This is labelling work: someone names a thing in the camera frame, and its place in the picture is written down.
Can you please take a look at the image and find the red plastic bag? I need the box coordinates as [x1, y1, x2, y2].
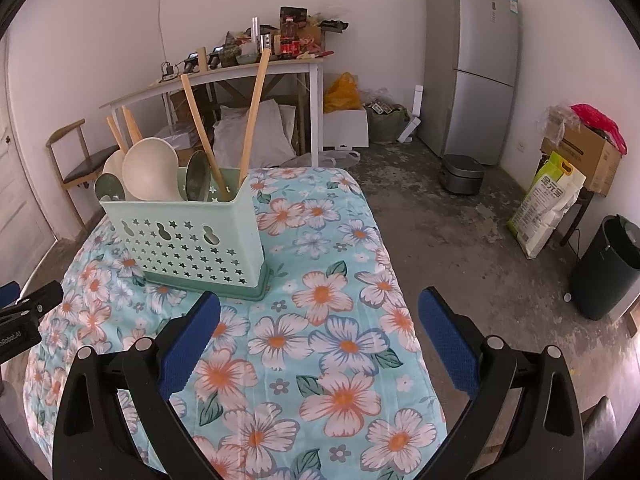
[570, 103, 627, 156]

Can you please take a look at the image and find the grey box with chopsticks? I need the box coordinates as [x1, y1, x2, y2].
[417, 0, 521, 166]

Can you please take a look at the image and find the yellow plastic bag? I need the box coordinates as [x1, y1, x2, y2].
[324, 72, 362, 113]

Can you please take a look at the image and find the mint green utensil basket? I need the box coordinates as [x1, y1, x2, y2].
[98, 167, 275, 303]

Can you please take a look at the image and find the white box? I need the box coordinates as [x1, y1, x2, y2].
[322, 107, 370, 151]

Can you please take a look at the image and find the dark stool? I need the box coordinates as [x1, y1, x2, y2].
[560, 187, 596, 248]

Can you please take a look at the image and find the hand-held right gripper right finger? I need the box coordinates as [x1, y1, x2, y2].
[417, 286, 586, 480]

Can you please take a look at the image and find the white door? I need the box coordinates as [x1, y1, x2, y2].
[0, 45, 56, 281]

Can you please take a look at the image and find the wall cable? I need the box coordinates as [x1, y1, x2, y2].
[158, 0, 172, 72]

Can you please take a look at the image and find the white narrow carton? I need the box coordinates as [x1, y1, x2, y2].
[397, 85, 426, 143]

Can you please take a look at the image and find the white rice bag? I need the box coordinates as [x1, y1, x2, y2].
[507, 151, 587, 260]

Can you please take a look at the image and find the cola bottle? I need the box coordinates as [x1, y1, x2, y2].
[280, 16, 301, 58]

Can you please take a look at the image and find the wooden chair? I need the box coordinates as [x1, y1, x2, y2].
[46, 119, 123, 241]

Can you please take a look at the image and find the white sack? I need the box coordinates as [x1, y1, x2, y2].
[212, 99, 296, 168]

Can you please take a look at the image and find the floral blanket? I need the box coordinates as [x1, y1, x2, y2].
[22, 166, 448, 480]

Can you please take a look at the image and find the white spoon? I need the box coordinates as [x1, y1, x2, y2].
[121, 137, 180, 202]
[102, 149, 132, 200]

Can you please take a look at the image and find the grey rice cooker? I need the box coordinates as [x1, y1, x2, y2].
[440, 154, 486, 195]

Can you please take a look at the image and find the large cardboard box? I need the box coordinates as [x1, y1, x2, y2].
[540, 107, 623, 196]

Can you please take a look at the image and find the long bamboo chopstick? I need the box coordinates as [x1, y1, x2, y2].
[180, 74, 232, 201]
[122, 106, 144, 145]
[106, 116, 130, 156]
[237, 50, 272, 188]

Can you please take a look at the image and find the white desk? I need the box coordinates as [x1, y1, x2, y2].
[99, 55, 325, 168]

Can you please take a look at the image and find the black trash bin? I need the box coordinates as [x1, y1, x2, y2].
[570, 215, 640, 321]

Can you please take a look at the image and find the assorted desk clutter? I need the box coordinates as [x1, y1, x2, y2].
[160, 6, 348, 81]

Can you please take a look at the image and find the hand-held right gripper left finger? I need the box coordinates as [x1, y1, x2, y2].
[52, 290, 222, 480]

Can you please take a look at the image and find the green bag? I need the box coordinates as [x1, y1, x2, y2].
[367, 102, 411, 143]

